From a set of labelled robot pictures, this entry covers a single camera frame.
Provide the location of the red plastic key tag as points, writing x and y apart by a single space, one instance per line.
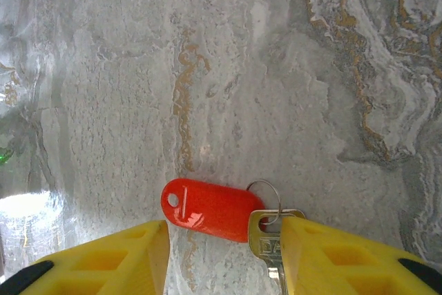
214 208

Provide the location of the silver keyring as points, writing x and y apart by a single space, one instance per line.
278 201

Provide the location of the silver key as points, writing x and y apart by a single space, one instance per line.
267 246

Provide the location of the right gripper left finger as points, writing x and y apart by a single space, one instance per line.
103 264

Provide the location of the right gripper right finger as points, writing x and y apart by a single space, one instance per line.
345 264

